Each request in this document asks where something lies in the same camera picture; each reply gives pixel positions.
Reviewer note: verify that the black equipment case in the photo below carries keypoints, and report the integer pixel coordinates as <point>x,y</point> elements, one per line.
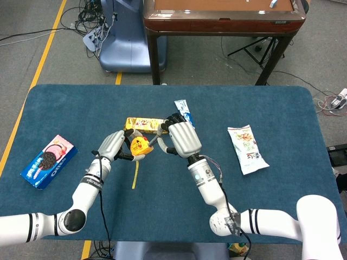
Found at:
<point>339,155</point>

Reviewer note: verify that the yellow foil biscuit pack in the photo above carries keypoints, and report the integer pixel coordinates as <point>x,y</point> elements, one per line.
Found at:
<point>141,124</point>

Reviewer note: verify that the grey blue robot torso base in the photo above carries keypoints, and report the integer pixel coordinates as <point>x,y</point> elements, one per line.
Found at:
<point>168,252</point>

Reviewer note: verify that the white power strip with plugs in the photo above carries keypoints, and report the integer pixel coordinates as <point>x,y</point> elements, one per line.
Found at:
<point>90,39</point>

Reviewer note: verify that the blue felt table mat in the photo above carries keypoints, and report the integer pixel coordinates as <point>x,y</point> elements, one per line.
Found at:
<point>189,103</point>

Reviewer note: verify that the black tripod stand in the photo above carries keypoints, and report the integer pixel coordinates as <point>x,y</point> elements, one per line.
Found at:
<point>256,48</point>

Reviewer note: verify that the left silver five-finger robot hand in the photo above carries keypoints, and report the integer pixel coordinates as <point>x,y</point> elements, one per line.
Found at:
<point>112,145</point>

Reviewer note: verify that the colourful small package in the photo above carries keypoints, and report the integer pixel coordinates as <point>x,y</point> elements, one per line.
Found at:
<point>238,249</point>

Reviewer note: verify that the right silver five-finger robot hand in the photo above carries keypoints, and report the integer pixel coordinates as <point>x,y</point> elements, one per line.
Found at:
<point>184,138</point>

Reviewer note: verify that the white snack packet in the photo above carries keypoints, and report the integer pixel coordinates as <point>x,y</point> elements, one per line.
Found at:
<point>248,149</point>

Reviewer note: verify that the brown mahjong table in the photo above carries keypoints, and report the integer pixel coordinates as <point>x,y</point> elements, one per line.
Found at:
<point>222,23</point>

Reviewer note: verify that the blue Oreo cookie box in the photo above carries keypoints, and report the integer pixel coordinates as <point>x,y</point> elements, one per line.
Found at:
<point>48,162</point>

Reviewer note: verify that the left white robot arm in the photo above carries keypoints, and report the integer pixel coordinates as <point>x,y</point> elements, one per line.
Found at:
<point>84,195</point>

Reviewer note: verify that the blue white toothpaste tube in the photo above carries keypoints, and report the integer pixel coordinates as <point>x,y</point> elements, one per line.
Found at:
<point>183,107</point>

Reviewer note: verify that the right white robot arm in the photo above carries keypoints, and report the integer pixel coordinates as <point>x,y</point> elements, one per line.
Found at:
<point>211,189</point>

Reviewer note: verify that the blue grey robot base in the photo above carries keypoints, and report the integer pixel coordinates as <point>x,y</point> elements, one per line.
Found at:
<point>127,46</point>

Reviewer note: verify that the white blue mahjong tile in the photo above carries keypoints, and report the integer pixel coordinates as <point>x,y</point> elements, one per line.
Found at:
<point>273,3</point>

